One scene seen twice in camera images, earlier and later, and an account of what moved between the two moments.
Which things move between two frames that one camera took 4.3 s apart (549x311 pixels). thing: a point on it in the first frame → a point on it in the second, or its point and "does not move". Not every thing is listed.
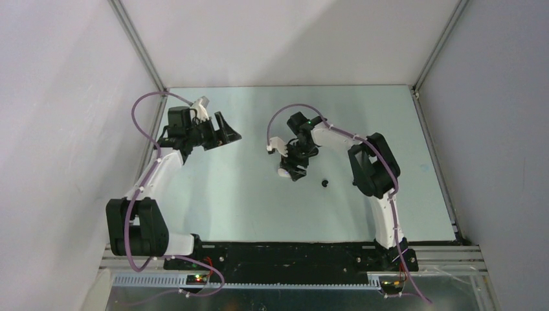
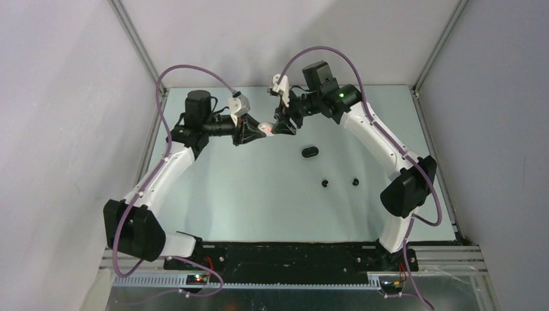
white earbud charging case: (283, 172) → (267, 127)
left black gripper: (223, 136) → (246, 131)
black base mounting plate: (355, 260) does not move
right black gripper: (289, 163) → (286, 127)
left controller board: (196, 279) does not move
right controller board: (392, 285) does not move
